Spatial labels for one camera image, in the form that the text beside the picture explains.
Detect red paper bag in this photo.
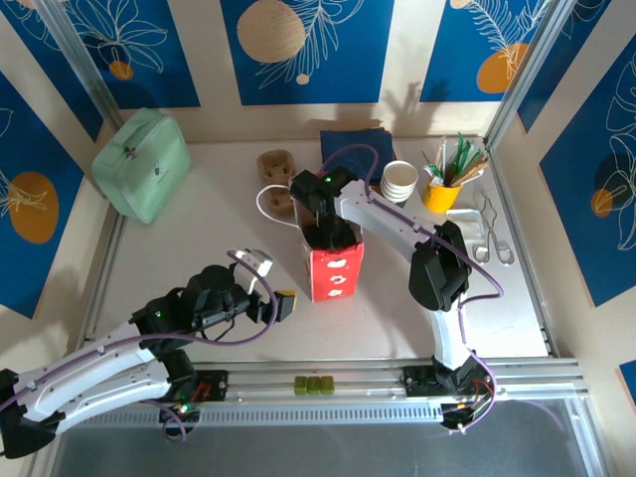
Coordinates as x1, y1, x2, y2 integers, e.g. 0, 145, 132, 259
256, 184, 367, 303

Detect blue paper napkin stack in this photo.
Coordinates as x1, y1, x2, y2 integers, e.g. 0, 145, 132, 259
319, 127, 398, 186

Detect cardboard cup carrier stack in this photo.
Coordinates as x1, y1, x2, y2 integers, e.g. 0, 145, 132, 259
256, 150, 298, 213

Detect paper cup stack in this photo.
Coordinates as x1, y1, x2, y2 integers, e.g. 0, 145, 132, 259
381, 159, 420, 203

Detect white sugar stick packet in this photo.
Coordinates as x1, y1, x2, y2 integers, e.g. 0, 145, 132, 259
421, 151, 444, 183

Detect left circuit board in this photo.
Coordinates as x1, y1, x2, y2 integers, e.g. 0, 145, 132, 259
158, 400, 203, 441

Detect circuit board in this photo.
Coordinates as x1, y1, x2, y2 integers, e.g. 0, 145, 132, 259
158, 400, 203, 441
440, 399, 491, 433

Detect yellow stirrer cup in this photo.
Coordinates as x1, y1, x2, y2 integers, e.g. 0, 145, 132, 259
420, 179, 464, 214

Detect mint green lunch bag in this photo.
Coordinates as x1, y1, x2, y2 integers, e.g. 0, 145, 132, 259
91, 107, 193, 223

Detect wooden stirrer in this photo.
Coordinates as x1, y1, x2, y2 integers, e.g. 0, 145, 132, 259
456, 153, 491, 184
459, 164, 489, 188

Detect metal tongs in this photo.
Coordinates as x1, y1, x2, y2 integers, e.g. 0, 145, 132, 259
471, 195, 517, 265

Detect right circuit board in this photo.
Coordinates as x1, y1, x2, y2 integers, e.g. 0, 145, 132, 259
440, 399, 491, 433

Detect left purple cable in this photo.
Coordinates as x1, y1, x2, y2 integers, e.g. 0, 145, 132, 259
0, 250, 279, 442

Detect purple cable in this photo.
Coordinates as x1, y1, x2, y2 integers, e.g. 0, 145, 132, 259
0, 250, 279, 442
317, 143, 506, 433

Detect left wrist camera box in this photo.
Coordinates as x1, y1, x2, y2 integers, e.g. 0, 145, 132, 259
233, 247, 274, 295

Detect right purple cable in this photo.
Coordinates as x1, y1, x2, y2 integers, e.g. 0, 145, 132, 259
317, 143, 506, 433

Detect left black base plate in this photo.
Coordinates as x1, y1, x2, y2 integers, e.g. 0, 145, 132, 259
136, 370, 230, 403

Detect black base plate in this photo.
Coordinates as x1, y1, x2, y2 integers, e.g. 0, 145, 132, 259
136, 370, 230, 403
399, 365, 498, 398

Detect aluminium front rail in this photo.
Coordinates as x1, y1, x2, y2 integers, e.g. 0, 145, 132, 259
42, 356, 592, 413

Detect grey slotted cable duct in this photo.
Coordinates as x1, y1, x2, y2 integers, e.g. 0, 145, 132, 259
62, 400, 446, 429

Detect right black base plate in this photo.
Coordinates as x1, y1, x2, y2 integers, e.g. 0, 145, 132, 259
399, 365, 498, 398

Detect aluminium frame post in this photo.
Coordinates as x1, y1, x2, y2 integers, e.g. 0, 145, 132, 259
37, 0, 125, 130
484, 0, 575, 150

